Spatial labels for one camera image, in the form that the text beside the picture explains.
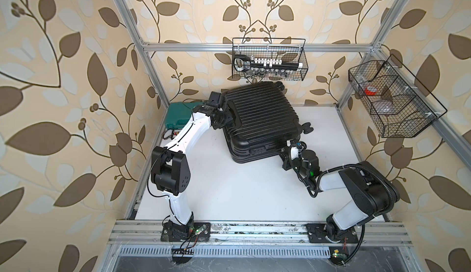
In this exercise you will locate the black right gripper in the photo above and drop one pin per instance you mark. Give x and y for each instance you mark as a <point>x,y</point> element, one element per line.
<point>287,157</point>

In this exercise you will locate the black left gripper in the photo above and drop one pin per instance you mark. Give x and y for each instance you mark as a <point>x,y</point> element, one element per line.
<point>229,118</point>

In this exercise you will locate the black hard-shell suitcase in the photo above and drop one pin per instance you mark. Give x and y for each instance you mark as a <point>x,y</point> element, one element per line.
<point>264,122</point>

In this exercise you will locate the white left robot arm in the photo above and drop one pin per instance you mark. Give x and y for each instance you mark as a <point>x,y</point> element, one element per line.
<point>170,171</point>

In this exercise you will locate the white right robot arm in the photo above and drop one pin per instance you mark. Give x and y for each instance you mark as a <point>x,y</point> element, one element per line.
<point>372,195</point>

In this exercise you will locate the green plastic tool case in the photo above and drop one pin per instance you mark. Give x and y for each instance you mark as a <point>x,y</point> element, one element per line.
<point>179,114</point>

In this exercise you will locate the black screwdriver bit holder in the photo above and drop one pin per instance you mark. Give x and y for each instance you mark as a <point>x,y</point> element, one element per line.
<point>170,134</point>

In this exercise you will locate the red lid in basket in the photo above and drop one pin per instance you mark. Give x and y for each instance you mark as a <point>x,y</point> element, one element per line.
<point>370,90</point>

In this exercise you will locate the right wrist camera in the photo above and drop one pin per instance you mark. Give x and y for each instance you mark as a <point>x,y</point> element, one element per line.
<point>296,149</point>

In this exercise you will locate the black handled scissors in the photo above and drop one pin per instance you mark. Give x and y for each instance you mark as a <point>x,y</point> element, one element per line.
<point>241,63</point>

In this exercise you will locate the socket set rail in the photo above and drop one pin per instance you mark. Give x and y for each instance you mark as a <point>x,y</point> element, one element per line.
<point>275,64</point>

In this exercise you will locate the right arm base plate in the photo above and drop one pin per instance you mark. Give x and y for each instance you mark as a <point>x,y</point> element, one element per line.
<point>329,233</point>

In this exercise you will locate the back wall wire basket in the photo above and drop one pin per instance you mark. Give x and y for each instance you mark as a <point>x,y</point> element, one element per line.
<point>269,58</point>

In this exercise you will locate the wall wire basket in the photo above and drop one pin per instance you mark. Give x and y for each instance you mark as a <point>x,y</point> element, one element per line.
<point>269,58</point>
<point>404,105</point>

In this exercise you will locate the right wall wire basket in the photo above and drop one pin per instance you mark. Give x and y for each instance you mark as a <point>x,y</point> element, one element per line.
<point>404,105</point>

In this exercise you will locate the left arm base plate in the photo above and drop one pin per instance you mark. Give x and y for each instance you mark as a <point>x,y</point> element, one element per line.
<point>173,232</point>

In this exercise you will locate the aluminium frame rail front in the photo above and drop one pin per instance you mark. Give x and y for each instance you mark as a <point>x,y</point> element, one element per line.
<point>251,239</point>

